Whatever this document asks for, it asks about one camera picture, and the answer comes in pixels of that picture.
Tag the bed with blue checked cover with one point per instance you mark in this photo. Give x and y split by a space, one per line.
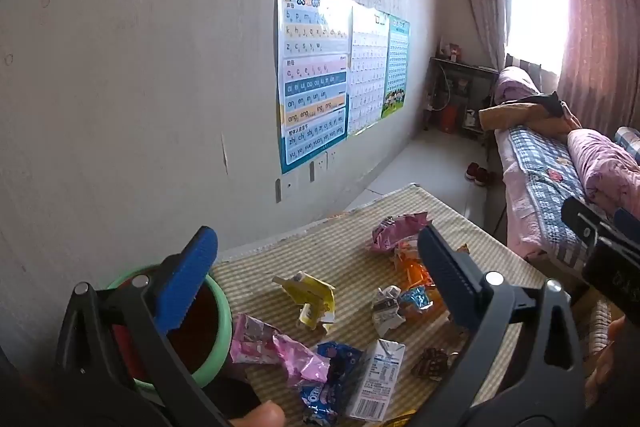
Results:
540 177

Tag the green chart wall poster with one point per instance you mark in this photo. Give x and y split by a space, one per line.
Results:
397 62

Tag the person's left hand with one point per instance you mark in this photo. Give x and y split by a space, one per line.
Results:
257 416

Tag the orange jacket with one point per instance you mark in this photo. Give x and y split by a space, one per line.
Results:
520 114

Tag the red canister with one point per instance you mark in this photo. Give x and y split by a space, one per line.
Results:
451 118

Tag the white chart wall poster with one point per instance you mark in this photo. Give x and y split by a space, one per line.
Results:
367 72

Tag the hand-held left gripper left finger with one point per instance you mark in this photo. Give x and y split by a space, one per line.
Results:
192 272

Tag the bright window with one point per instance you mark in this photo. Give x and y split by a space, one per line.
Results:
537 2

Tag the small yellow orange wrapper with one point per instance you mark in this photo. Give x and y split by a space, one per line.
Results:
462 250

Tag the red bucket with green rim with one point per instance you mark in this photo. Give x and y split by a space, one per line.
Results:
200 347

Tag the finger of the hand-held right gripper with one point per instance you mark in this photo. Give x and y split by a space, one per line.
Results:
627 229
582 219

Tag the dark metal shelf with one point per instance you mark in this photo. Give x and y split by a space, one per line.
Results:
475 79

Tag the person's right hand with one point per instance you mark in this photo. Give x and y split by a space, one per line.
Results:
605 372

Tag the pink wrapper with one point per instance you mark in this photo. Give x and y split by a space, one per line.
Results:
280 352

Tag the crushed white carton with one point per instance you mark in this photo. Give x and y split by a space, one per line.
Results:
387 312

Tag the blue letter wall poster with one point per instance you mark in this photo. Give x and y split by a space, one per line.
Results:
312 82

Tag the white wall socket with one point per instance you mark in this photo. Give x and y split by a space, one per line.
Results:
289 188
319 166

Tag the pink purple snack bag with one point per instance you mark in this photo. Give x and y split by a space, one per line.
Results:
390 232

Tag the blue foil wrapper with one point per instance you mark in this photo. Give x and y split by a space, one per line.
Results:
417 299

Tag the crushed yellow carton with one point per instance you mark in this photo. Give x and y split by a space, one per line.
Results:
310 294

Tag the pink floral quilt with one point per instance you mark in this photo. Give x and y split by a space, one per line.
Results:
610 172

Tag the striped beige tablecloth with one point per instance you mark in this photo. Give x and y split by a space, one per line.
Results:
325 247

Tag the red shoe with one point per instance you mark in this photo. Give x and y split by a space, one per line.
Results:
471 170
484 177

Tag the blue cookie wrapper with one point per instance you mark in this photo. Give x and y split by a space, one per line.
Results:
325 399

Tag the white milk carton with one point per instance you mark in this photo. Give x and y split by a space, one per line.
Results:
375 382

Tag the pink folded pillow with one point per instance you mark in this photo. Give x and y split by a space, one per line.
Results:
517 84

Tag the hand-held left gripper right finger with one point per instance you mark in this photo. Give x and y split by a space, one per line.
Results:
442 269

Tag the orange plastic wrapper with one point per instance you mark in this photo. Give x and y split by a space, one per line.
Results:
415 274

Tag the brown wrapper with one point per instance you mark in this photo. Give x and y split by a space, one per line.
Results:
430 364

